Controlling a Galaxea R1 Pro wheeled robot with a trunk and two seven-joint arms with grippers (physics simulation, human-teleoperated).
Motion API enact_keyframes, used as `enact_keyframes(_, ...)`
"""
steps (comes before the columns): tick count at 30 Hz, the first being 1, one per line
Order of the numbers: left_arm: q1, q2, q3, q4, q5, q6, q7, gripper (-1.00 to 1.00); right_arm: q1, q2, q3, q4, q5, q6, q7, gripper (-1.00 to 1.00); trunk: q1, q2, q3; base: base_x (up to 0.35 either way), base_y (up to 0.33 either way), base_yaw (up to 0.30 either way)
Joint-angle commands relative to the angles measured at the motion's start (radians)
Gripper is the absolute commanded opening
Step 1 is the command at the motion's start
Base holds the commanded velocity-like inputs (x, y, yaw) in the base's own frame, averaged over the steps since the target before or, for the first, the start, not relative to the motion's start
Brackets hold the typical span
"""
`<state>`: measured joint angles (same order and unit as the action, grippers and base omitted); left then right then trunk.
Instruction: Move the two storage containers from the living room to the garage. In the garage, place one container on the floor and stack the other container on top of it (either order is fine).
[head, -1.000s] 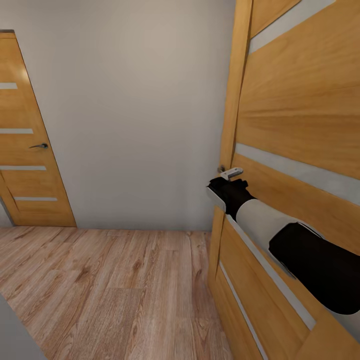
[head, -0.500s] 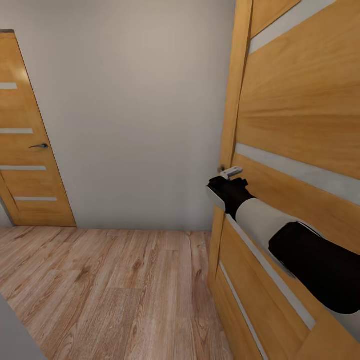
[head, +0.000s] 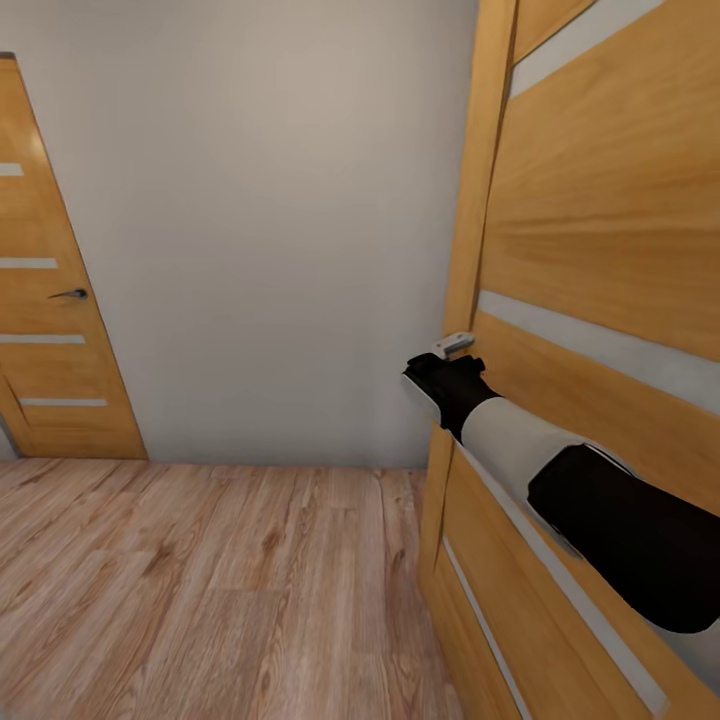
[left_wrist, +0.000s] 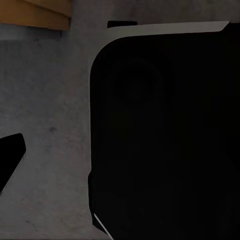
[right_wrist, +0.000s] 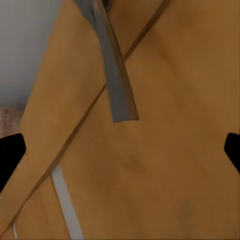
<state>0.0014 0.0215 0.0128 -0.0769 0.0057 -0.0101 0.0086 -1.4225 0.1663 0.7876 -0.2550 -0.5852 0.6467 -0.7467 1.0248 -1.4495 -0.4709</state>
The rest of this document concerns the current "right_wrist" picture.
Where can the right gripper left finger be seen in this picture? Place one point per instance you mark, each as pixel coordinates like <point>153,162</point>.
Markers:
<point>12,149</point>

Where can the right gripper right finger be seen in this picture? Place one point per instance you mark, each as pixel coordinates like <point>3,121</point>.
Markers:
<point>232,149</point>

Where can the door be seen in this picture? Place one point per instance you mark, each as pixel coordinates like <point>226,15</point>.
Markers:
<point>126,125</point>

